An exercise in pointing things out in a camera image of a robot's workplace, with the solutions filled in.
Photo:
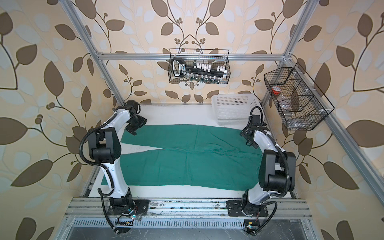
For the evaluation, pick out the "back black wire basket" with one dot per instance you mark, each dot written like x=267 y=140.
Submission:
x=215 y=61

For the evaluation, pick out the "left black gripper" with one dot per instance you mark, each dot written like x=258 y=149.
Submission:
x=132 y=129

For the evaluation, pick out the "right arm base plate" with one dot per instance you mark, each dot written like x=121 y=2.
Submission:
x=236 y=208

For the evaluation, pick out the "black wire basket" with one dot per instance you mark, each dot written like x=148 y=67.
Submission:
x=215 y=61
x=302 y=105

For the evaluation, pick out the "green trousers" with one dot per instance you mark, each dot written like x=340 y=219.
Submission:
x=191 y=155

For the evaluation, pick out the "white plastic laundry basket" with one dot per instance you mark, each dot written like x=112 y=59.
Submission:
x=233 y=108

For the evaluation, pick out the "aluminium front rail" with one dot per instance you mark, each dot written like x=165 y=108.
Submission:
x=207 y=213

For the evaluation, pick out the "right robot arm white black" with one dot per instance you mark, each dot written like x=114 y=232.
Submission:
x=276 y=178

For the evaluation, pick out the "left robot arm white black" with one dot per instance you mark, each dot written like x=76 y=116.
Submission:
x=101 y=147

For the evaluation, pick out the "red capped item in basket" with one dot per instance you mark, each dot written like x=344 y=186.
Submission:
x=276 y=90

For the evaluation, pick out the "black handheld tool in basket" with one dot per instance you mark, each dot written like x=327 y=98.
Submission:
x=180 y=68

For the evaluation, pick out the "right black wire basket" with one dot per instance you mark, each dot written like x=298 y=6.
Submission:
x=302 y=105

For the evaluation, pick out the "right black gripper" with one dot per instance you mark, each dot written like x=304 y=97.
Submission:
x=244 y=133

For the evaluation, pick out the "aluminium frame back bar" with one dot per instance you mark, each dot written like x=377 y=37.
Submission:
x=160 y=57

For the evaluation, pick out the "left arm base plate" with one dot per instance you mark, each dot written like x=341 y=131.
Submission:
x=141 y=207

